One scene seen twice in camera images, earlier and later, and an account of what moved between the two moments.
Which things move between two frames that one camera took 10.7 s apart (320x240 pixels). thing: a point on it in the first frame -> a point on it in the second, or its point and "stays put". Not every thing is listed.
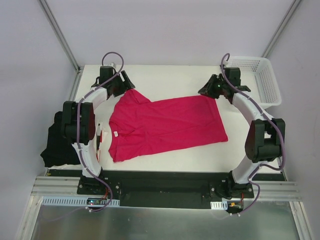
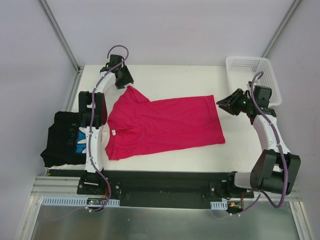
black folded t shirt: x=59 y=151 stays put
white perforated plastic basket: x=257 y=74 stays put
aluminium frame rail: x=45 y=186 stays put
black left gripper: x=122 y=81 -> x=124 y=75
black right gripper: x=211 y=88 -> x=235 y=101
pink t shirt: x=140 y=128 stays put
